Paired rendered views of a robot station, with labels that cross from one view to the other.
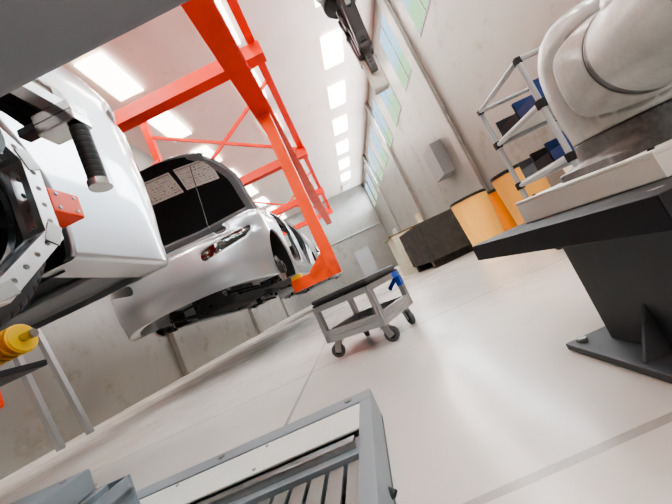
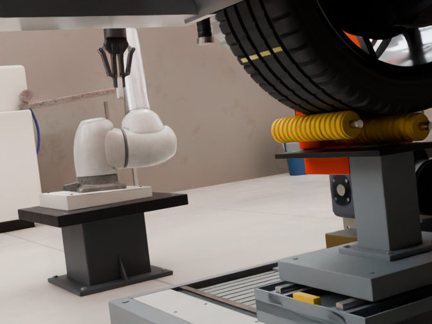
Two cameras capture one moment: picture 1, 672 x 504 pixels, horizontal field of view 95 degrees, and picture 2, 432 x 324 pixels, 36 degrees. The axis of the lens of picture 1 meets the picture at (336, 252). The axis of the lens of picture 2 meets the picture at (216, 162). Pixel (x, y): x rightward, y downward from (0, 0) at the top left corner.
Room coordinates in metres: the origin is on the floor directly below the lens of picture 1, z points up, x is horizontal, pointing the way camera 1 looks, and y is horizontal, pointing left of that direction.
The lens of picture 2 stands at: (1.55, 1.85, 0.54)
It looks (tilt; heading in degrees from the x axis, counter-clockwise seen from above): 3 degrees down; 238
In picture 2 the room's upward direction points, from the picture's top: 7 degrees counter-clockwise
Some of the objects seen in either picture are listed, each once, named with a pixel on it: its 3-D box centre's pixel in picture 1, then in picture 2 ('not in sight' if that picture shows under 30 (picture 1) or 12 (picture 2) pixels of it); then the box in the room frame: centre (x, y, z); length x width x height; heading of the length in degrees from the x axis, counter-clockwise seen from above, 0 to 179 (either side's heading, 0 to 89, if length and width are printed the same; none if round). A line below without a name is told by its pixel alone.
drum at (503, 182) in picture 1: (529, 199); not in sight; (3.08, -1.96, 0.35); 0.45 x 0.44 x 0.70; 91
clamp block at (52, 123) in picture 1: (62, 122); not in sight; (0.62, 0.43, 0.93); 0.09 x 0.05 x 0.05; 88
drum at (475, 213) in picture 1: (480, 222); not in sight; (3.72, -1.72, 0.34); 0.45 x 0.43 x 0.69; 87
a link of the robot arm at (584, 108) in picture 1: (598, 67); (97, 146); (0.54, -0.57, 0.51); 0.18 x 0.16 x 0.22; 168
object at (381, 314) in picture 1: (365, 310); not in sight; (1.74, -0.02, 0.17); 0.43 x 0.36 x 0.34; 54
